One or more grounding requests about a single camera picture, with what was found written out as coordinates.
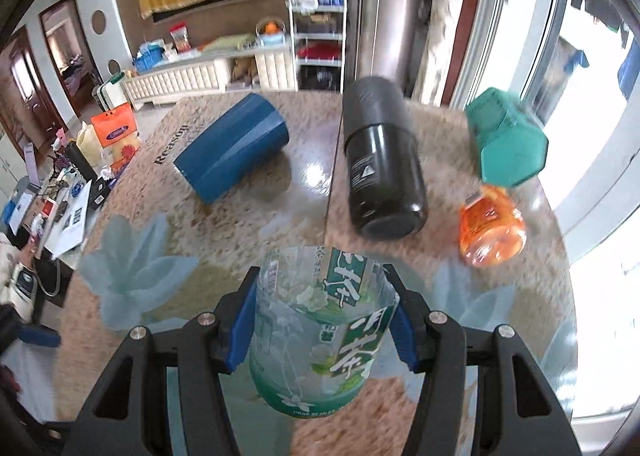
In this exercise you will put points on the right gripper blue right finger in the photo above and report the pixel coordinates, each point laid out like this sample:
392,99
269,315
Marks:
517,412

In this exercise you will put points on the orange gift bag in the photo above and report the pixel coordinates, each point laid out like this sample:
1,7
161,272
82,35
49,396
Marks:
114,124

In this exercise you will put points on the white wire shelf rack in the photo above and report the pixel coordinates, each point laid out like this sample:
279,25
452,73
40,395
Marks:
318,30

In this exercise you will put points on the black glasses case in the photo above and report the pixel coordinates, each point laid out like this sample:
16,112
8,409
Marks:
80,162

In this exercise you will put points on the green hexagonal cup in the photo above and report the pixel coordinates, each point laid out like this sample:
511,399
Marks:
508,142

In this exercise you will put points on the white tufted low cabinet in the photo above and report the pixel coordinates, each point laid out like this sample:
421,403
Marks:
267,68

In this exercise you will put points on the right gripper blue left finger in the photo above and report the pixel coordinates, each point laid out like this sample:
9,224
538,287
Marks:
126,412

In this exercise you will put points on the black cylindrical bottle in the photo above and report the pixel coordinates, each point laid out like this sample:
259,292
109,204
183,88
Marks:
387,193

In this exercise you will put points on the orange plastic cup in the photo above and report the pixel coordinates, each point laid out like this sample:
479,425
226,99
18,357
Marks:
491,228

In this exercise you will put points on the blue plastic cup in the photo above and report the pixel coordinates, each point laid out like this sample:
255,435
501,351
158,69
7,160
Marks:
239,141

